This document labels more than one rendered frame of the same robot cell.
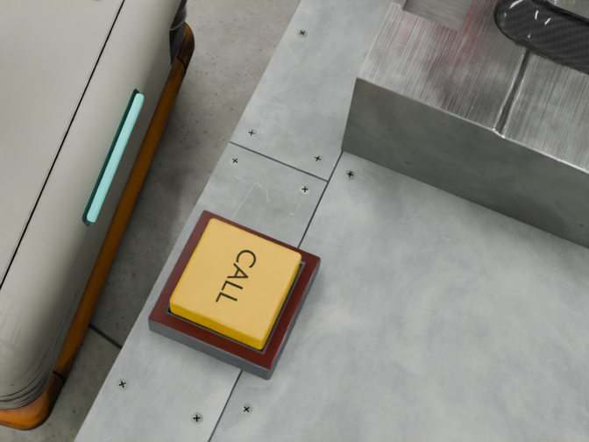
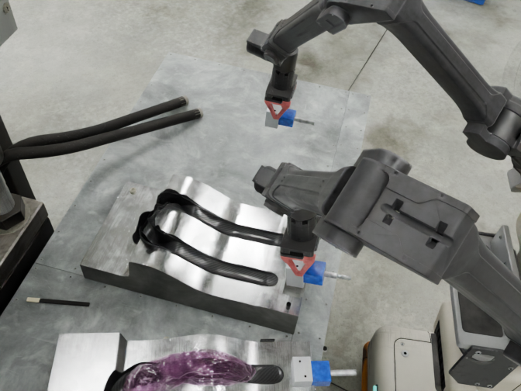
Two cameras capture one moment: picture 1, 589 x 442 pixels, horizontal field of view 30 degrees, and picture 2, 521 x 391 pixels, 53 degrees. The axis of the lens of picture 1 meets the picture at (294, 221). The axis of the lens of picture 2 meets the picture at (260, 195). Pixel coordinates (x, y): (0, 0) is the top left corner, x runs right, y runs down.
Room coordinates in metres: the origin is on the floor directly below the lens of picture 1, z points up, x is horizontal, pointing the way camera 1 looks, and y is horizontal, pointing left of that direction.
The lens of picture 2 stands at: (1.11, -0.23, 1.89)
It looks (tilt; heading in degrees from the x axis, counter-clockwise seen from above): 50 degrees down; 175
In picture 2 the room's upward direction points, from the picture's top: 6 degrees clockwise
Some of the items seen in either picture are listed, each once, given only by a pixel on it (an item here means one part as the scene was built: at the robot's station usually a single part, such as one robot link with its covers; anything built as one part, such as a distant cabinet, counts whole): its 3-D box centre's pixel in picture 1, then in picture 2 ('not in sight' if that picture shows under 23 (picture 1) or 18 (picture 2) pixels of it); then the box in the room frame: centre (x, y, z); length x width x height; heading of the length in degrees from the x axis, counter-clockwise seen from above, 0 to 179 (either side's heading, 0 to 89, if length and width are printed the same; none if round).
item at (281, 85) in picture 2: not in sight; (282, 77); (0.03, -0.12, 1.06); 0.10 x 0.07 x 0.07; 166
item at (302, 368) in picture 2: not in sight; (324, 373); (0.72, -0.04, 0.86); 0.13 x 0.05 x 0.05; 93
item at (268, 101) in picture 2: not in sight; (278, 102); (0.05, -0.13, 0.99); 0.07 x 0.07 x 0.09; 76
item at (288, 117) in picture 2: not in sight; (291, 118); (0.04, -0.09, 0.93); 0.13 x 0.05 x 0.05; 76
